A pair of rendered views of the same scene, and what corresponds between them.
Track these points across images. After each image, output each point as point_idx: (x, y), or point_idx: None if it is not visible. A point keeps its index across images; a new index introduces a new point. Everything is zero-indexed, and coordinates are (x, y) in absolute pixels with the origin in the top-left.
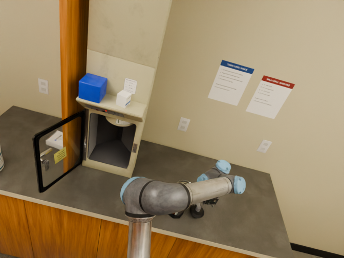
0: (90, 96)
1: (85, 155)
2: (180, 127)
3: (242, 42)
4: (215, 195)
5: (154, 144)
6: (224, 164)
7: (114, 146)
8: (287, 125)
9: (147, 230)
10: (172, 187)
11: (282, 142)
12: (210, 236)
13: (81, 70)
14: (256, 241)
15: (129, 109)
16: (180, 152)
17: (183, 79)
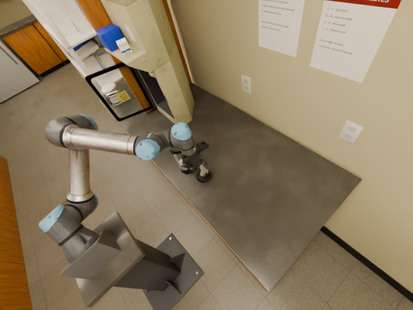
0: (106, 45)
1: (154, 102)
2: (244, 87)
3: None
4: (106, 149)
5: (227, 104)
6: (178, 128)
7: None
8: (393, 98)
9: (72, 156)
10: (54, 124)
11: (386, 132)
12: (197, 202)
13: None
14: (240, 237)
15: (126, 56)
16: (247, 117)
17: (229, 21)
